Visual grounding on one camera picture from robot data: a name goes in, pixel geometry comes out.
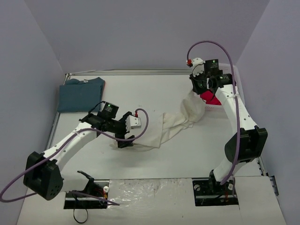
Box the white t shirt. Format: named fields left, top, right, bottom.
left=123, top=91, right=205, bottom=152

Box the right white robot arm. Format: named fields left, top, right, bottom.
left=187, top=58, right=268, bottom=194

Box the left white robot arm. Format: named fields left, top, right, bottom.
left=23, top=103, right=141, bottom=201

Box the red t shirt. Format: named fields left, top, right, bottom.
left=200, top=90, right=221, bottom=105

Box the white plastic basket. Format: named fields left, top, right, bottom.
left=204, top=60, right=239, bottom=106

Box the folded teal t shirt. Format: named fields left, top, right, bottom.
left=57, top=77, right=105, bottom=113

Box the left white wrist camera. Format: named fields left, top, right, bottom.
left=126, top=115, right=142, bottom=131

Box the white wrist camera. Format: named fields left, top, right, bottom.
left=126, top=115, right=142, bottom=131
left=186, top=58, right=205, bottom=71

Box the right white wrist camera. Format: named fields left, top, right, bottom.
left=186, top=58, right=205, bottom=71

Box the aluminium table rail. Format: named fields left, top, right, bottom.
left=67, top=69, right=192, bottom=76

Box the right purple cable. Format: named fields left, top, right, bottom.
left=187, top=41, right=242, bottom=186

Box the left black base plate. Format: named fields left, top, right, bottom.
left=63, top=180, right=109, bottom=210

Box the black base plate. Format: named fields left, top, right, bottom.
left=63, top=180, right=109, bottom=210
left=192, top=178, right=239, bottom=207

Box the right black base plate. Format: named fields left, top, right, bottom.
left=192, top=178, right=239, bottom=207

